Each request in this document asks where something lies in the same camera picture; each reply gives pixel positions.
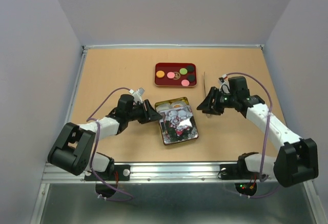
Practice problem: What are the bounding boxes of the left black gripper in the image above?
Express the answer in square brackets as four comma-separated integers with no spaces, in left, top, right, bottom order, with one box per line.
[126,99,161,125]

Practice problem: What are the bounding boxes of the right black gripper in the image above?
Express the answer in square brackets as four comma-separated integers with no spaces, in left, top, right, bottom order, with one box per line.
[196,86,237,115]

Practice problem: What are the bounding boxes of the gold square cookie tin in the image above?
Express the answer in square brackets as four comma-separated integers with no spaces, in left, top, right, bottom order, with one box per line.
[155,97,189,109]

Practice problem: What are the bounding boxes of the gold tin lid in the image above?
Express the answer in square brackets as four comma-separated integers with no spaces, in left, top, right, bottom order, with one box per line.
[158,105,199,146]

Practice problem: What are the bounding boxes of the metal tongs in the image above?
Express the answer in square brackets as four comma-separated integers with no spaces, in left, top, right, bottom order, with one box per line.
[202,71,213,119]

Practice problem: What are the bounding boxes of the red rectangular tray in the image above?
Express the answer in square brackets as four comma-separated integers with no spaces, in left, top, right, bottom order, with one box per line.
[154,63,197,88]

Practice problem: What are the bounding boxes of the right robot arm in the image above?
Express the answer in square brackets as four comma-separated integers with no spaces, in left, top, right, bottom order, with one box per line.
[197,73,319,188]

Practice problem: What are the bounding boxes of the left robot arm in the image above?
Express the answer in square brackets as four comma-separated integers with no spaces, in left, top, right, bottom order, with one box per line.
[47,94,162,176]

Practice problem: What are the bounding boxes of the white paper cup back left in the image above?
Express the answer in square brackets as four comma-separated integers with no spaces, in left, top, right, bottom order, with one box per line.
[156,103,171,112]

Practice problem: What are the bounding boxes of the white paper cup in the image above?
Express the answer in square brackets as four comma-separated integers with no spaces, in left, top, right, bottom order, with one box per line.
[171,100,187,108]
[156,103,171,112]

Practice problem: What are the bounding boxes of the white paper cup back right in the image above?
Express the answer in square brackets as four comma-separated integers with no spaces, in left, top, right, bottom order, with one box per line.
[171,100,187,108]

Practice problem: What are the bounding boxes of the black round cookie lower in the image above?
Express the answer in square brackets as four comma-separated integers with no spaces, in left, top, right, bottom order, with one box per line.
[187,75,196,83]

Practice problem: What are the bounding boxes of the black round cookie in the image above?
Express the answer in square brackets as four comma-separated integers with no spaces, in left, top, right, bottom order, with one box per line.
[187,75,196,83]
[186,65,195,73]

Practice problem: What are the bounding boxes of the pink round cookie lower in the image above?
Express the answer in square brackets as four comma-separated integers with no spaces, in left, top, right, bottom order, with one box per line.
[181,79,190,87]

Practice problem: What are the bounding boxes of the pink round cookie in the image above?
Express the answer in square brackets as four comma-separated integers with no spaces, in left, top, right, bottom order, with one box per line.
[181,79,190,87]
[167,72,175,79]

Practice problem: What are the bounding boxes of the black round cookie upper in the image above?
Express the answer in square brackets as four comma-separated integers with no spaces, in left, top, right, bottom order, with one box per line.
[186,65,195,73]

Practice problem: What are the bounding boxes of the orange round cookie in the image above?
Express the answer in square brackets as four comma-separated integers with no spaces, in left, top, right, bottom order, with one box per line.
[156,70,165,78]

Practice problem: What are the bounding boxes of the green round cookie upper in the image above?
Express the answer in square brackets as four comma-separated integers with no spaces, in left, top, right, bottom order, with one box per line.
[179,68,188,75]

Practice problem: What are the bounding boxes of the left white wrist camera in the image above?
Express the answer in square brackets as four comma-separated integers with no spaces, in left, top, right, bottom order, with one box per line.
[129,88,145,104]

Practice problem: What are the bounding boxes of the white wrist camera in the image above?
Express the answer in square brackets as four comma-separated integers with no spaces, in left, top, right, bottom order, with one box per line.
[218,74,229,86]
[129,88,145,104]

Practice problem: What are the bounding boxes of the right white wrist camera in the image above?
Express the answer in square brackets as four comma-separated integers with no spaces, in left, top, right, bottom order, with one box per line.
[218,74,229,86]

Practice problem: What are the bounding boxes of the aluminium front rail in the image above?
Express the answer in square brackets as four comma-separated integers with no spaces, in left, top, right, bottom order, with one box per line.
[40,160,315,184]

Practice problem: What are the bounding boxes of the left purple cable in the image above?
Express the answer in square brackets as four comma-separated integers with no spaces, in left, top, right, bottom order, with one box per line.
[86,87,134,202]

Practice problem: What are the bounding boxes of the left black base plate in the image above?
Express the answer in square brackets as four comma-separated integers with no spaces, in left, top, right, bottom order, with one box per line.
[96,164,131,182]

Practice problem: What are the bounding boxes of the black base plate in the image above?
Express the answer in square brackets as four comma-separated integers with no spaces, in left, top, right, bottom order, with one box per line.
[96,164,131,182]
[218,163,259,180]

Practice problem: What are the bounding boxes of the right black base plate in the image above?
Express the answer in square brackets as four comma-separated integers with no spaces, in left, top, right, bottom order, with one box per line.
[218,163,259,180]

